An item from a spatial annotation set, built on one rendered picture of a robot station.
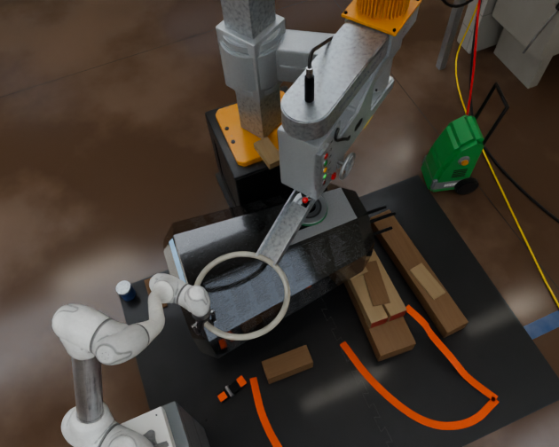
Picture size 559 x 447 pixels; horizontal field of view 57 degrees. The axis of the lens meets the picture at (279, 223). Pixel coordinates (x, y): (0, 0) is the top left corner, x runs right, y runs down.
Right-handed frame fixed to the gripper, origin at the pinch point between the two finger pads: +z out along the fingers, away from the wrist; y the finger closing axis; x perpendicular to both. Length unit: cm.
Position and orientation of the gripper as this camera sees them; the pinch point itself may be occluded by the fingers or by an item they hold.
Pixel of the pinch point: (206, 329)
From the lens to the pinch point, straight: 262.3
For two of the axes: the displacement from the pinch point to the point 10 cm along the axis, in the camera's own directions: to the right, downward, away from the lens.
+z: 0.0, 5.7, 8.2
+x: -6.7, -6.1, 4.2
